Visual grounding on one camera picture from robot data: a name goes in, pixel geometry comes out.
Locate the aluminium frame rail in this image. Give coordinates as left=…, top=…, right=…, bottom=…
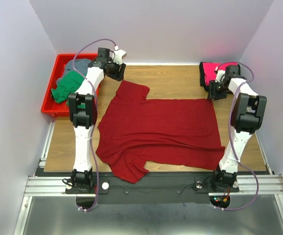
left=13, top=117, right=283, bottom=235

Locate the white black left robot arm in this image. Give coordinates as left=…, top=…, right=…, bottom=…
left=64, top=46, right=126, bottom=193

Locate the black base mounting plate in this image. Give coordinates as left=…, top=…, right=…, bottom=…
left=65, top=171, right=240, bottom=205

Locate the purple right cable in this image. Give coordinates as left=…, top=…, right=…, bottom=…
left=213, top=61, right=259, bottom=212

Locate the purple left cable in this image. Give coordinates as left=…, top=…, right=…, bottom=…
left=72, top=39, right=119, bottom=213

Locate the folded black t shirt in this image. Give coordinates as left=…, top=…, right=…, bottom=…
left=199, top=61, right=241, bottom=94

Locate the dark red t shirt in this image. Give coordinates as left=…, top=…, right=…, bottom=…
left=96, top=81, right=225, bottom=184

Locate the green t shirt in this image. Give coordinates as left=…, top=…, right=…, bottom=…
left=51, top=71, right=84, bottom=104

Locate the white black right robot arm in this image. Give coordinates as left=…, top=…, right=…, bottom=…
left=207, top=62, right=267, bottom=191

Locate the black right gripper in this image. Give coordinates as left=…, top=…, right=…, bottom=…
left=206, top=79, right=229, bottom=100

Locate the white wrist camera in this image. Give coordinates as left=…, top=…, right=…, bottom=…
left=215, top=70, right=225, bottom=83
left=113, top=49, right=127, bottom=65

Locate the purple cable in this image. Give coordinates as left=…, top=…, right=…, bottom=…
left=72, top=39, right=119, bottom=213
left=213, top=61, right=259, bottom=212

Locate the folded pink t shirt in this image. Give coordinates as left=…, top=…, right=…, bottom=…
left=202, top=62, right=237, bottom=86

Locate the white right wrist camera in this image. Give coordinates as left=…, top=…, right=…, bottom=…
left=215, top=70, right=225, bottom=83

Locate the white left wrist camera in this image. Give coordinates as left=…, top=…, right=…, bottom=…
left=113, top=49, right=127, bottom=65

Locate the grey t shirt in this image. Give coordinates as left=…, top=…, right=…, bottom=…
left=56, top=59, right=91, bottom=85

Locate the red plastic bin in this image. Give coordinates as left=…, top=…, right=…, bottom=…
left=41, top=53, right=102, bottom=118

